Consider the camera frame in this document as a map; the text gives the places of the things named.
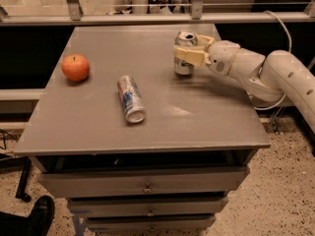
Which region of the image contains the white cable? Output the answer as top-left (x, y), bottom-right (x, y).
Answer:
top-left (254, 10), bottom-right (293, 111)

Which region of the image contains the black chair base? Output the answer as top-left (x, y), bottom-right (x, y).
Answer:
top-left (0, 154), bottom-right (32, 203)

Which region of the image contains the silver blue energy drink can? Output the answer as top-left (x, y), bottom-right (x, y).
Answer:
top-left (117, 76), bottom-right (146, 124)

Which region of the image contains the grey drawer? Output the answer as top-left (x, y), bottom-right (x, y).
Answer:
top-left (69, 197), bottom-right (228, 217)
top-left (38, 166), bottom-right (249, 198)
top-left (87, 214), bottom-right (215, 232)

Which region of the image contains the red orange apple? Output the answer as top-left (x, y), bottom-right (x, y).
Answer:
top-left (61, 54), bottom-right (90, 82)

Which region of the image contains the grey drawer cabinet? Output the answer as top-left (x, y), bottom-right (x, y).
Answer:
top-left (16, 24), bottom-right (270, 232)

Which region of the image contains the bottom grey drawer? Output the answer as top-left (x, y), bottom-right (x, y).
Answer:
top-left (87, 214), bottom-right (215, 232)

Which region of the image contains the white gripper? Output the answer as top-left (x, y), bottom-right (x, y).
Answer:
top-left (173, 34), bottom-right (240, 77)

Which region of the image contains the middle grey drawer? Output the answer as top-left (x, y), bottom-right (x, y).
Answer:
top-left (69, 197), bottom-right (228, 217)

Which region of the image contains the top grey drawer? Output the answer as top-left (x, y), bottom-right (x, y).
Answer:
top-left (38, 166), bottom-right (249, 198)

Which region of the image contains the metal railing frame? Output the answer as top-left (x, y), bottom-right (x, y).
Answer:
top-left (0, 0), bottom-right (315, 26)

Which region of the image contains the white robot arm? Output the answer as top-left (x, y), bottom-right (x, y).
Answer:
top-left (173, 30), bottom-right (315, 132)

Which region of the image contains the black shoe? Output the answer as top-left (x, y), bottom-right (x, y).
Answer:
top-left (0, 196), bottom-right (55, 236)

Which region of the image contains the green white 7up can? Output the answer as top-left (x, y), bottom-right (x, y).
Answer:
top-left (174, 29), bottom-right (198, 77)

